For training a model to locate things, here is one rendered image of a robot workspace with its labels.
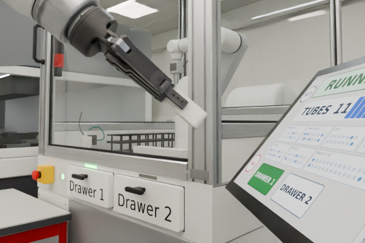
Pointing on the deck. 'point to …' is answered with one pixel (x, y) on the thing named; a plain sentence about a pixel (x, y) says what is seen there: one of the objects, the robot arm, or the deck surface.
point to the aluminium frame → (224, 156)
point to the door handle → (36, 45)
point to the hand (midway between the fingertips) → (184, 107)
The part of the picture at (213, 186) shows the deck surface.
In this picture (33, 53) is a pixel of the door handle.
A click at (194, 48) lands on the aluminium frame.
